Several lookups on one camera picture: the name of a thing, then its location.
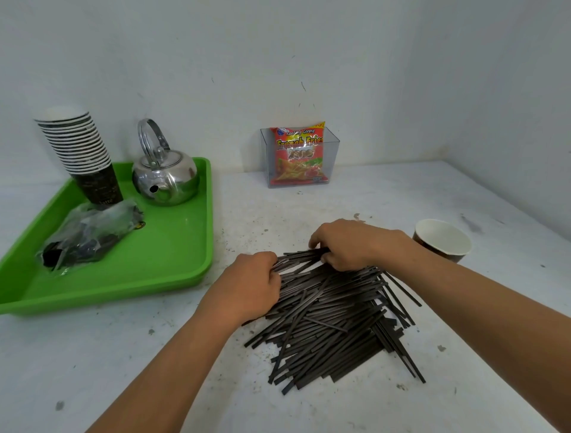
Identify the person's left hand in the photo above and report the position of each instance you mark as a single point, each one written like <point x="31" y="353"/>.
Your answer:
<point x="243" y="287"/>

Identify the person's left fingers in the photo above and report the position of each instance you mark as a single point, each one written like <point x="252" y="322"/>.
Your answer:
<point x="273" y="285"/>

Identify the clear acrylic holder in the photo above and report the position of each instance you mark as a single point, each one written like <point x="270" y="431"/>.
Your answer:
<point x="333" y="151"/>

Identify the brown paper cup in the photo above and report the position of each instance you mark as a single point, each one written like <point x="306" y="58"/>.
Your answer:
<point x="442" y="236"/>

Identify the person's left forearm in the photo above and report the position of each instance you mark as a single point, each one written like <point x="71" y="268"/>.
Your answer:
<point x="169" y="379"/>

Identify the stack of dark paper cups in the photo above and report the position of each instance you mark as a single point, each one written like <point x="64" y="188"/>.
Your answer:
<point x="82" y="147"/>

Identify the steel kettle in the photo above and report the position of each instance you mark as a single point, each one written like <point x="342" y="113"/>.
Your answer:
<point x="175" y="175"/>

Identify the person's right fingers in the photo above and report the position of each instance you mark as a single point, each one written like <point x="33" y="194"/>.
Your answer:
<point x="340" y="263"/>

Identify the green plastic tray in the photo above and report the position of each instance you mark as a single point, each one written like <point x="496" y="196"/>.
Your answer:
<point x="171" y="252"/>

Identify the pile of black stir sticks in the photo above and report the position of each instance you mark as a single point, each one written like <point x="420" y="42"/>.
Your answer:
<point x="330" y="323"/>

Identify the black stirrer bundle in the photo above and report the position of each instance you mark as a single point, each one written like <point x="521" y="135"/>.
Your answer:
<point x="299" y="260"/>

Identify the clear bag of black lids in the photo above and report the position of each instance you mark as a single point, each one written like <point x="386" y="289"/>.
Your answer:
<point x="89" y="232"/>

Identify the red orange snack packet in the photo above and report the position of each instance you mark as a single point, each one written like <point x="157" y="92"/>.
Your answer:
<point x="296" y="157"/>

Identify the person's right hand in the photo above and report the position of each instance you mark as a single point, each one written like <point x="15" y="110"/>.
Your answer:
<point x="361" y="245"/>

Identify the person's right forearm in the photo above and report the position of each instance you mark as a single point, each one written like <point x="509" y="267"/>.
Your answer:
<point x="490" y="330"/>

